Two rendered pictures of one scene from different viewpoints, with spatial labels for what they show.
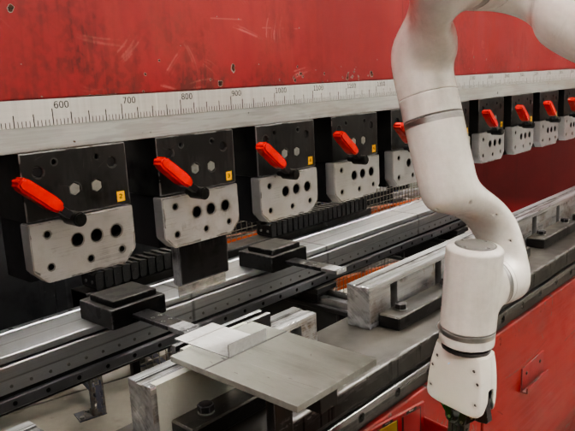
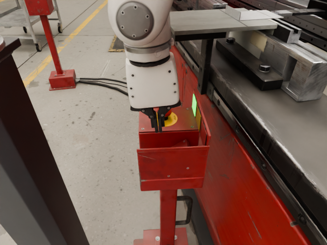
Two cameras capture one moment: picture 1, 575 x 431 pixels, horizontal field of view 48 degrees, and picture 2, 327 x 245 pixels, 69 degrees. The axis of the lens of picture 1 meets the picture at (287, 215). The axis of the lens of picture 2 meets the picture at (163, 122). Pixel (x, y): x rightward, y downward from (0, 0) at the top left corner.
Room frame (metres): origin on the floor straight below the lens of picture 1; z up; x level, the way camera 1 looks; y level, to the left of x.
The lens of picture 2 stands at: (1.20, -0.59, 1.17)
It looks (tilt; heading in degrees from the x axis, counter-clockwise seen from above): 38 degrees down; 126
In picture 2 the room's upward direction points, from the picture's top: straight up
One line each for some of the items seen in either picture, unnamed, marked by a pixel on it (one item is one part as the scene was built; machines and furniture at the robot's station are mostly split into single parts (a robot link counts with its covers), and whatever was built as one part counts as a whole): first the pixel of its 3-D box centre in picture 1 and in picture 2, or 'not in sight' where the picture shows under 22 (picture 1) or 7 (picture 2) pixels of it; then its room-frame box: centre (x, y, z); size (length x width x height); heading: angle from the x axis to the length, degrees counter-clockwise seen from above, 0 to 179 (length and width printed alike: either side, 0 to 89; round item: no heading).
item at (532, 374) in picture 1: (535, 371); not in sight; (1.66, -0.67, 0.59); 0.15 x 0.02 x 0.07; 137
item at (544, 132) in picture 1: (536, 118); not in sight; (2.03, -0.79, 1.26); 0.15 x 0.09 x 0.17; 137
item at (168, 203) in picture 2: not in sight; (167, 213); (0.94, -0.20, 0.39); 0.05 x 0.05 x 0.54; 39
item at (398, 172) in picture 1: (394, 144); not in sight; (1.44, -0.25, 1.26); 0.15 x 0.09 x 0.17; 137
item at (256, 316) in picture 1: (224, 336); (270, 24); (1.05, 0.12, 0.99); 0.20 x 0.03 x 0.03; 137
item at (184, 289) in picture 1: (200, 262); not in sight; (1.02, 0.14, 1.13); 0.10 x 0.02 x 0.10; 137
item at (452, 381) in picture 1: (463, 370); (152, 78); (0.94, -0.26, 0.95); 0.10 x 0.07 x 0.11; 39
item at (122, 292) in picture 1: (145, 310); (316, 8); (1.12, 0.27, 1.01); 0.26 x 0.12 x 0.05; 47
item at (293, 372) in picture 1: (271, 360); (213, 19); (0.92, 0.04, 1.00); 0.26 x 0.18 x 0.01; 47
